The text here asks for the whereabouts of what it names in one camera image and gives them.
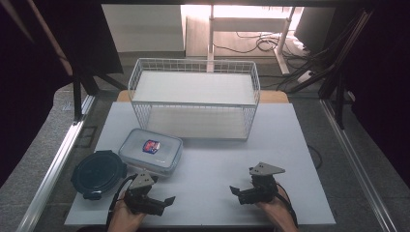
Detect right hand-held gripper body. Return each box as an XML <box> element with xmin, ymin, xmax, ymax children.
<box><xmin>237</xmin><ymin>161</ymin><xmax>286</xmax><ymax>206</ymax></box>

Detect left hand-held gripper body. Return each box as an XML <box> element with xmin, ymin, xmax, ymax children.
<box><xmin>124</xmin><ymin>170</ymin><xmax>167</xmax><ymax>217</ymax></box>

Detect round container with teal lid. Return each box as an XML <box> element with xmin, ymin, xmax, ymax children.
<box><xmin>70</xmin><ymin>149</ymin><xmax>129</xmax><ymax>201</ymax></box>

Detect person's right hand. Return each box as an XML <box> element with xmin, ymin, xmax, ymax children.
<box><xmin>255</xmin><ymin>188</ymin><xmax>299</xmax><ymax>232</ymax></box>

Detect person's left hand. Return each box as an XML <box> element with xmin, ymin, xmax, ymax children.
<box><xmin>107</xmin><ymin>198</ymin><xmax>148</xmax><ymax>232</ymax></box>

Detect clear rectangular food container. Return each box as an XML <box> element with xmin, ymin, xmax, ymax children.
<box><xmin>117</xmin><ymin>128</ymin><xmax>184</xmax><ymax>178</ymax></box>

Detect white power strip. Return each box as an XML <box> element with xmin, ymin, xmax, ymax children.
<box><xmin>295</xmin><ymin>70</ymin><xmax>313</xmax><ymax>85</ymax></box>

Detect white cabinet panel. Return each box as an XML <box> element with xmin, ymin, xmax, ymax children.
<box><xmin>101</xmin><ymin>3</ymin><xmax>187</xmax><ymax>54</ymax></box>

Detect black computer case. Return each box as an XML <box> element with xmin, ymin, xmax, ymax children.
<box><xmin>294</xmin><ymin>6</ymin><xmax>337</xmax><ymax>55</ymax></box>

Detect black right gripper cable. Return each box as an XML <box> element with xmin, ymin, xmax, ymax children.
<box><xmin>275</xmin><ymin>182</ymin><xmax>300</xmax><ymax>228</ymax></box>

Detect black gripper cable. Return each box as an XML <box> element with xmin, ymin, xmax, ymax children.
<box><xmin>105</xmin><ymin>173</ymin><xmax>139</xmax><ymax>228</ymax></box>
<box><xmin>275</xmin><ymin>182</ymin><xmax>300</xmax><ymax>228</ymax></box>

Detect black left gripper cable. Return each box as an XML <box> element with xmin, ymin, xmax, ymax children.
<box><xmin>105</xmin><ymin>173</ymin><xmax>139</xmax><ymax>228</ymax></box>

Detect thin black cable loop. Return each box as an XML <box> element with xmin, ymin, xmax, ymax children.
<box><xmin>307</xmin><ymin>144</ymin><xmax>324</xmax><ymax>171</ymax></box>

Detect aluminium frame rail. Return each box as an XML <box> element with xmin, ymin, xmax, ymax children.
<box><xmin>15</xmin><ymin>95</ymin><xmax>96</xmax><ymax>232</ymax></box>
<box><xmin>319</xmin><ymin>99</ymin><xmax>394</xmax><ymax>232</ymax></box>

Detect black frame post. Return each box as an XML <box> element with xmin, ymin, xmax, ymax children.
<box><xmin>334</xmin><ymin>72</ymin><xmax>346</xmax><ymax>131</ymax></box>
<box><xmin>72</xmin><ymin>71</ymin><xmax>84</xmax><ymax>124</ymax></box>

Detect black floor cables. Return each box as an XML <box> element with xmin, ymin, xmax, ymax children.
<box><xmin>213</xmin><ymin>31</ymin><xmax>283</xmax><ymax>55</ymax></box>

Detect white desk frame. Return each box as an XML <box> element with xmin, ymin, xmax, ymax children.
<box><xmin>206</xmin><ymin>4</ymin><xmax>298</xmax><ymax>75</ymax></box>

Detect diagonal metal frame bar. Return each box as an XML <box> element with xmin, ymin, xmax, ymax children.
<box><xmin>288</xmin><ymin>9</ymin><xmax>375</xmax><ymax>95</ymax></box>

